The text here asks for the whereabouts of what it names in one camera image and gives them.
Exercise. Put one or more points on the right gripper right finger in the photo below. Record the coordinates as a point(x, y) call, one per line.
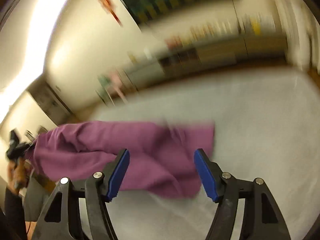
point(262, 216)

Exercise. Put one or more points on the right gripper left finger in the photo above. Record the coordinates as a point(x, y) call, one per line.
point(60, 216)

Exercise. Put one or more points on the purple knit sweater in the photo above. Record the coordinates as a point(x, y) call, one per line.
point(161, 156)

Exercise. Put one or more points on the person's left hand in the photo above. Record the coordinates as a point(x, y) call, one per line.
point(17, 176)

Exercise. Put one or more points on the green plastic chair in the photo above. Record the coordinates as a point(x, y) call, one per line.
point(102, 92)

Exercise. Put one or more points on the pink plastic chair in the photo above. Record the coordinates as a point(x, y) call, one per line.
point(117, 83)

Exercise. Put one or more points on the long grey TV cabinet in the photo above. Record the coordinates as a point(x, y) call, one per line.
point(204, 56)

